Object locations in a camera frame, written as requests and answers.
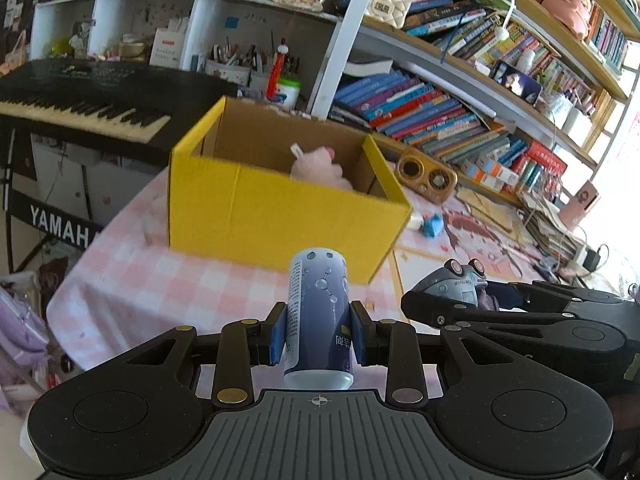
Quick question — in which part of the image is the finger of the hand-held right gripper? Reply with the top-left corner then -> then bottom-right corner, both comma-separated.
401,290 -> 577,334
480,281 -> 574,310

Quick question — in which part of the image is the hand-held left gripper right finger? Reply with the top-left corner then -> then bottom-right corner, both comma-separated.
349,300 -> 531,409

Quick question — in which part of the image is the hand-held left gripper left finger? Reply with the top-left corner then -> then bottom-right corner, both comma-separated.
120,301 -> 290,409

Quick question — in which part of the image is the blue drink can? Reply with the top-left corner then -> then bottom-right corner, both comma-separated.
283,247 -> 356,391

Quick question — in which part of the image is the grey toy car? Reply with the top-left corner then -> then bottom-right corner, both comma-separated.
412,258 -> 489,312

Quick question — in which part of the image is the yellow cardboard box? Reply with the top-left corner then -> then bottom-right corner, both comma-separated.
168,96 -> 414,285

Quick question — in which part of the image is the pink plush toy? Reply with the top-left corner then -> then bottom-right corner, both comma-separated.
290,143 -> 354,191

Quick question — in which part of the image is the stack of papers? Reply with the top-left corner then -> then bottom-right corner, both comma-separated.
519,194 -> 587,262

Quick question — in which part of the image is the pink standing card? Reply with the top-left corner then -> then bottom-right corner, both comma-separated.
559,181 -> 602,227

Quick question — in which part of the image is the pink checked tablecloth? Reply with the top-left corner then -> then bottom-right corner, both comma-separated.
47,159 -> 601,392

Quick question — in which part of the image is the wooden retro speaker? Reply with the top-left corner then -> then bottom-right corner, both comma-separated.
394,148 -> 459,205

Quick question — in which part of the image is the row of colourful books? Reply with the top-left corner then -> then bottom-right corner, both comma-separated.
404,0 -> 632,111
329,69 -> 571,197

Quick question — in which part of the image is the framed portrait photo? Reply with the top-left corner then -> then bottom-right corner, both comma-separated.
491,60 -> 544,107

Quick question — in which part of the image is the white jar with green lid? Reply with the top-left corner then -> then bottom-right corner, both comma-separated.
277,77 -> 302,110

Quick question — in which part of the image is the black keyboard stand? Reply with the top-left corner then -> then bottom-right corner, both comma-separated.
0,130 -> 103,272

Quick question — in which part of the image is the red hanging tassel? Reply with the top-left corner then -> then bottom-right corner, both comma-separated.
266,38 -> 291,99

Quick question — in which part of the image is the purple cloth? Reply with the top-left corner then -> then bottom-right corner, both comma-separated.
0,274 -> 52,413

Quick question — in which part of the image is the thick black book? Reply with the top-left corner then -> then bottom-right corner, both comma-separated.
344,57 -> 396,79

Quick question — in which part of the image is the pen holder with pens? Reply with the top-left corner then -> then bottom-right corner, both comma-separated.
205,35 -> 274,87

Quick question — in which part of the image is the pink bag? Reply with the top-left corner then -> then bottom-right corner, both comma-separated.
541,0 -> 592,41

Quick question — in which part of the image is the tall bookshelf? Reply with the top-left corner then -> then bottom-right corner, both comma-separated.
309,0 -> 640,213

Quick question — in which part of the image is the white box with red label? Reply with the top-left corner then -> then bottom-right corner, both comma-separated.
149,27 -> 189,68

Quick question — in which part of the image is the black electronic keyboard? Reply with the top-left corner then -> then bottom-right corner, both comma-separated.
0,58 -> 239,166

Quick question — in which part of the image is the white cubby shelf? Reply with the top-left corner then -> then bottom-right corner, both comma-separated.
29,0 -> 351,111

